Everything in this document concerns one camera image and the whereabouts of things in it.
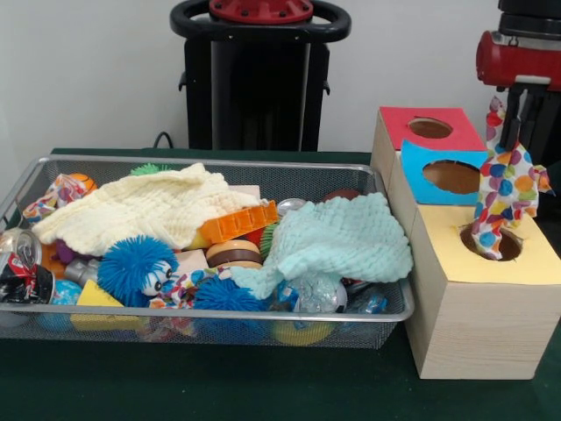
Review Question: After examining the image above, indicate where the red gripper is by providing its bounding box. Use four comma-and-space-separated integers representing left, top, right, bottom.
476, 30, 561, 151

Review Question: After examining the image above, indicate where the polka-dot cloth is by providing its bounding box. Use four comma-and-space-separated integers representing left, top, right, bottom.
20, 173, 91, 227
471, 96, 557, 262

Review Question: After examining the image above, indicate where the wooden three-hole box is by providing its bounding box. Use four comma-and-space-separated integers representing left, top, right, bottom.
370, 106, 561, 381

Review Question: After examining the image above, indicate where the shallow mesh bin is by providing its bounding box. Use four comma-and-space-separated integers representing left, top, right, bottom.
0, 153, 415, 351

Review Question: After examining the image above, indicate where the mint green waffle cloth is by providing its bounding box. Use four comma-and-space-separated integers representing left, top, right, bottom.
230, 191, 415, 301

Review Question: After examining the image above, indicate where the orange plastic toy block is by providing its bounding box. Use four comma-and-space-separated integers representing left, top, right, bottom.
196, 199, 281, 245

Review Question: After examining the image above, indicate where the toy burger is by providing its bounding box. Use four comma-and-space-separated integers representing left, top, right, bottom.
204, 239, 264, 269

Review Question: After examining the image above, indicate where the dark green table cloth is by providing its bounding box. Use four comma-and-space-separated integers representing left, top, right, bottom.
0, 147, 561, 421

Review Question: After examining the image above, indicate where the cream waffle cloth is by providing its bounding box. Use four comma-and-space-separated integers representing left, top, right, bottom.
32, 162, 262, 256

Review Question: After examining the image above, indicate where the blue spiky ball with eyes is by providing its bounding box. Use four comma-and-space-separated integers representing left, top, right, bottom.
96, 235, 181, 308

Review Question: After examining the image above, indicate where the yellow foam wedge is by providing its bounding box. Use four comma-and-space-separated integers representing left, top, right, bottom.
70, 279, 146, 331

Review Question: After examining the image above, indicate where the crushed soda can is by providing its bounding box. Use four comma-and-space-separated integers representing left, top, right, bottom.
0, 228, 57, 306

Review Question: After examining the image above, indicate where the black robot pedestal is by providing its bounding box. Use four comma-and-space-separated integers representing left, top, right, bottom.
169, 0, 352, 153

